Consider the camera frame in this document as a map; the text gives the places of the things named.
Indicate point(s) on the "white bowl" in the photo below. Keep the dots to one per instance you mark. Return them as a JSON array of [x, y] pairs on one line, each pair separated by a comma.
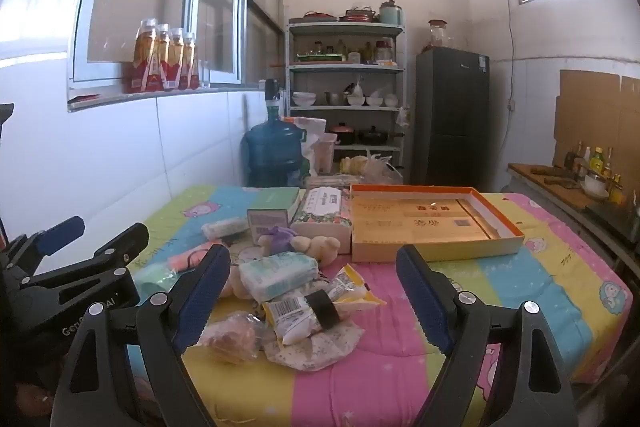
[[595, 187]]

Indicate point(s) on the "glass jar with red lid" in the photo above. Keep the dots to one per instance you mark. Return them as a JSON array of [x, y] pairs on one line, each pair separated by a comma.
[[437, 34]]

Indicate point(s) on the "teal canister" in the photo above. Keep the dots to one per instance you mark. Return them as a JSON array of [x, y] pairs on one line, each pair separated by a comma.
[[390, 13]]

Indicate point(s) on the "pink soft pack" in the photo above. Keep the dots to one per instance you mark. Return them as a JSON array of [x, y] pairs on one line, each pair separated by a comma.
[[187, 259]]

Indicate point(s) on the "white floral cloth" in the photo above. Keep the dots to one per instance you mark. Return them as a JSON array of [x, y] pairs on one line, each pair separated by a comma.
[[320, 352]]

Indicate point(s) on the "black wok pan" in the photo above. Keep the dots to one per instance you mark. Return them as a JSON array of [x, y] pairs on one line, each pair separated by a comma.
[[374, 137]]

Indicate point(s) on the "plastic bag of yellow fruit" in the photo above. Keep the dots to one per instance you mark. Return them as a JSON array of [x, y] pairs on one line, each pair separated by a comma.
[[370, 167]]

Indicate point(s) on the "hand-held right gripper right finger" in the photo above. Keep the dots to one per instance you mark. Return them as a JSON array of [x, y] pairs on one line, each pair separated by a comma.
[[425, 302]]

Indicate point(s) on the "yellow and white snack packet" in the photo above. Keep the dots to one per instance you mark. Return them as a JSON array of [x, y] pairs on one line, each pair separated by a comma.
[[290, 312], [350, 289]]

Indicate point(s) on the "orange cardboard box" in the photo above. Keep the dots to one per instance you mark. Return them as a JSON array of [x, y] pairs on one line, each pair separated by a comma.
[[425, 219]]

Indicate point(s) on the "white sack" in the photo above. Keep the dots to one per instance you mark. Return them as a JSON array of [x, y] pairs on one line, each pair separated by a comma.
[[310, 129]]

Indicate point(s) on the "clear drinking glass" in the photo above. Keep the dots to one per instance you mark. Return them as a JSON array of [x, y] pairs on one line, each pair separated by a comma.
[[205, 74]]

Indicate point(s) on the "dark grey fridge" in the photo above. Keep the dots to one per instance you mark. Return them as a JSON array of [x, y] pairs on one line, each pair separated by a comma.
[[450, 117]]

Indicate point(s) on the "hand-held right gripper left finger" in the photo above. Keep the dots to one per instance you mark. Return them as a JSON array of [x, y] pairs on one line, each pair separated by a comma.
[[197, 307]]

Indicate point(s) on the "blue water jug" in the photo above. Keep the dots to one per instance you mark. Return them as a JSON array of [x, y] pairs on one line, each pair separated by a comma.
[[272, 152]]

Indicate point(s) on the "green and white carton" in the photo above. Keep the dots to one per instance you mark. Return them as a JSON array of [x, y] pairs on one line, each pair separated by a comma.
[[272, 199]]

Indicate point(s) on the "beige and purple plush toy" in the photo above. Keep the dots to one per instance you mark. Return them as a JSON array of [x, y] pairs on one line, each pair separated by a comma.
[[320, 247]]

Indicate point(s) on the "teal and white wipes pack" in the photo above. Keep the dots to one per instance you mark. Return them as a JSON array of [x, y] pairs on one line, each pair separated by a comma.
[[277, 274]]

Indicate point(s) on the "black pot with red lid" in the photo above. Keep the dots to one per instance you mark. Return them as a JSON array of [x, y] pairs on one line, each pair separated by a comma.
[[343, 134]]

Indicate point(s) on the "red stacked pots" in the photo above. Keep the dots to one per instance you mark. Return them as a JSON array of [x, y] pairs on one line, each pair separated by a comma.
[[359, 15]]

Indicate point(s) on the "wooden cutting board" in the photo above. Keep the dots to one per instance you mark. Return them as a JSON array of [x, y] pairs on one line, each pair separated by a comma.
[[545, 179]]

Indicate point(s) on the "green tray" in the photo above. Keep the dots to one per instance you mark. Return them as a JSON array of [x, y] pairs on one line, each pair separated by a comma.
[[320, 57]]

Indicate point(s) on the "pink plastic container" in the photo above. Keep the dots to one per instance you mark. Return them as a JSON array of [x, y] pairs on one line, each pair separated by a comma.
[[325, 154]]

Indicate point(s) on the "aluminium sliding window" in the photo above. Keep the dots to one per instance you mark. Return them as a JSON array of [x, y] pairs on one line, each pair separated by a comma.
[[150, 7]]

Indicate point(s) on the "grey metal shelf rack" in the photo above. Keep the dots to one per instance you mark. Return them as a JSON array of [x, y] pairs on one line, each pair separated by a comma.
[[345, 68]]

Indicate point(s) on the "small white wipes pack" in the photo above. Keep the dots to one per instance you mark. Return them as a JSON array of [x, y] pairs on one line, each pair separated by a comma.
[[225, 227]]

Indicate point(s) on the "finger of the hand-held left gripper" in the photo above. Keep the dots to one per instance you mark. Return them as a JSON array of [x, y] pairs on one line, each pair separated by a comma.
[[122, 247], [60, 232]]

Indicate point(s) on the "bread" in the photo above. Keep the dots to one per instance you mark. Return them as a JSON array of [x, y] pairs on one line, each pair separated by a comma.
[[232, 334]]

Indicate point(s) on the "red flat plate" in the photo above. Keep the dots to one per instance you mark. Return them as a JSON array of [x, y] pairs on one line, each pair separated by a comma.
[[317, 16]]

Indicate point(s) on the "white stacked bowls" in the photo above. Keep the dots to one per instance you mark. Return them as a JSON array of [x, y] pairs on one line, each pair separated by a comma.
[[304, 99]]

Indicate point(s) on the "colourful printed blanket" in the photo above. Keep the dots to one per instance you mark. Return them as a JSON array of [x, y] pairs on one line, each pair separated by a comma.
[[390, 357]]

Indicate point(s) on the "brown cardboard sheet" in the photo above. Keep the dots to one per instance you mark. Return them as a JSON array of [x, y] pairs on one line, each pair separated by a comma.
[[631, 122], [585, 107]]

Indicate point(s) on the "group of condiment bottles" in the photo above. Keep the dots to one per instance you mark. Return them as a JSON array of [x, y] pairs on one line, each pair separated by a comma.
[[597, 162]]

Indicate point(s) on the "kitchen counter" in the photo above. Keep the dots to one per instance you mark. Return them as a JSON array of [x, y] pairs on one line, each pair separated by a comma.
[[545, 202]]

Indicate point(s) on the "floral tissue pack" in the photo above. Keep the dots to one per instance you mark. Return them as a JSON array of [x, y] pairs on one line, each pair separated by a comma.
[[320, 207]]

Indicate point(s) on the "white fuzzy plush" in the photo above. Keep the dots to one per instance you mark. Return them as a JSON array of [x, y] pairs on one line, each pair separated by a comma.
[[235, 289]]

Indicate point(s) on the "water jug pump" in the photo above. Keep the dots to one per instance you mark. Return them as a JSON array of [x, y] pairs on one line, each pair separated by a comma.
[[271, 94]]

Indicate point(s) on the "black band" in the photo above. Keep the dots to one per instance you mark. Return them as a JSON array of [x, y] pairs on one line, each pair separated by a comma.
[[325, 312]]

